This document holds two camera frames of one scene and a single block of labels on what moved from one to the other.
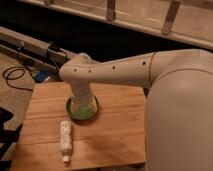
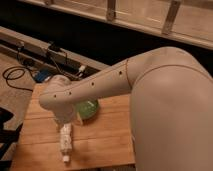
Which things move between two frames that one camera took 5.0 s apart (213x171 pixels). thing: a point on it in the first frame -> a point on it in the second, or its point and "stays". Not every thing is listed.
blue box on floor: x=41 y=75 stays
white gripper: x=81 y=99 -> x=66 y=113
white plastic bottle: x=66 y=134 stays
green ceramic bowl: x=82 y=113 stays
